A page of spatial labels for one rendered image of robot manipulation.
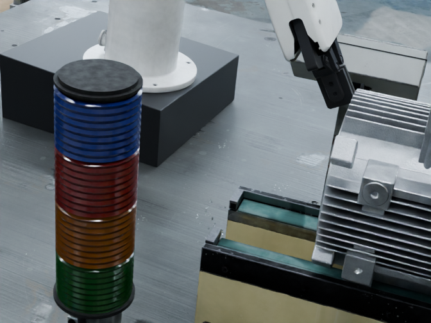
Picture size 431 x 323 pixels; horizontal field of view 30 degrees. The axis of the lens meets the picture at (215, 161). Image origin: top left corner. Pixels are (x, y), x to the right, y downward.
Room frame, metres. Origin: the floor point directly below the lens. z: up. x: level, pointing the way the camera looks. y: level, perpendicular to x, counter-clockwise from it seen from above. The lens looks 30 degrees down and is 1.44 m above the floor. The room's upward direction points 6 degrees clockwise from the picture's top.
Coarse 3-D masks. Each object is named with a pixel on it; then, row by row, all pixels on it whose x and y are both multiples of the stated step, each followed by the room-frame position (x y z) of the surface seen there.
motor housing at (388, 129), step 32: (384, 96) 0.75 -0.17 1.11; (352, 128) 0.70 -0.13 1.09; (384, 128) 0.70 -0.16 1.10; (416, 128) 0.70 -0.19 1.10; (384, 160) 0.68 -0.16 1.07; (416, 160) 0.68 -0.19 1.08; (352, 192) 0.66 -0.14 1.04; (416, 192) 0.64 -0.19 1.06; (320, 224) 0.66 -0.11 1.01; (352, 224) 0.65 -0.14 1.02; (384, 224) 0.64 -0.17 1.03; (416, 224) 0.63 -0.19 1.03; (384, 256) 0.64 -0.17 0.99; (416, 256) 0.63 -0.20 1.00; (416, 288) 0.67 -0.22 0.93
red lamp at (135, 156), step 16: (64, 160) 0.47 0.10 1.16; (128, 160) 0.47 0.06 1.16; (64, 176) 0.47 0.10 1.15; (80, 176) 0.46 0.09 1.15; (96, 176) 0.46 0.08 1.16; (112, 176) 0.47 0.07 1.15; (128, 176) 0.48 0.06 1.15; (64, 192) 0.47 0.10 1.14; (80, 192) 0.46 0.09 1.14; (96, 192) 0.46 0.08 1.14; (112, 192) 0.47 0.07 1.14; (128, 192) 0.48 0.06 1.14; (64, 208) 0.47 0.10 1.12; (80, 208) 0.46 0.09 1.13; (96, 208) 0.46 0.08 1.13; (112, 208) 0.47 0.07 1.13; (128, 208) 0.48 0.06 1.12
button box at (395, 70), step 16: (352, 48) 0.97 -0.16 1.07; (368, 48) 0.97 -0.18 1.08; (384, 48) 0.96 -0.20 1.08; (400, 48) 0.96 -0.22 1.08; (416, 48) 0.96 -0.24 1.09; (304, 64) 0.97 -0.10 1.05; (352, 64) 0.95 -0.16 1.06; (368, 64) 0.95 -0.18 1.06; (384, 64) 0.95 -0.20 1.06; (400, 64) 0.95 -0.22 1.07; (416, 64) 0.95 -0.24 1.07; (352, 80) 0.97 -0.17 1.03; (368, 80) 0.95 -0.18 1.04; (384, 80) 0.94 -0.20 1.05; (400, 80) 0.93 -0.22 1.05; (416, 80) 0.93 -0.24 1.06; (400, 96) 0.97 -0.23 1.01; (416, 96) 0.96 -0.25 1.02
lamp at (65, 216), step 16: (64, 224) 0.47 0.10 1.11; (80, 224) 0.46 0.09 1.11; (96, 224) 0.46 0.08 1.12; (112, 224) 0.47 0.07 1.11; (128, 224) 0.48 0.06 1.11; (64, 240) 0.47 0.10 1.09; (80, 240) 0.46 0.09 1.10; (96, 240) 0.46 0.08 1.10; (112, 240) 0.47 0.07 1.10; (128, 240) 0.48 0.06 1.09; (64, 256) 0.47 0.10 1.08; (80, 256) 0.46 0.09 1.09; (96, 256) 0.46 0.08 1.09; (112, 256) 0.47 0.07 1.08; (128, 256) 0.48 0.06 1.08
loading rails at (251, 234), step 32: (256, 192) 0.83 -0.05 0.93; (256, 224) 0.79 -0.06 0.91; (288, 224) 0.79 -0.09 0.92; (224, 256) 0.70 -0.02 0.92; (256, 256) 0.70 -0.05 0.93; (288, 256) 0.72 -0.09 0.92; (224, 288) 0.70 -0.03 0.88; (256, 288) 0.69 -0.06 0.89; (288, 288) 0.68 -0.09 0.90; (320, 288) 0.67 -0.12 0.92; (352, 288) 0.66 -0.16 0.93; (384, 288) 0.68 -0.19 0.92; (224, 320) 0.70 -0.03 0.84; (256, 320) 0.69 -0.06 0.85; (288, 320) 0.68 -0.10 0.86; (320, 320) 0.67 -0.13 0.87; (352, 320) 0.66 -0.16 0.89; (384, 320) 0.65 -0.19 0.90; (416, 320) 0.64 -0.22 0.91
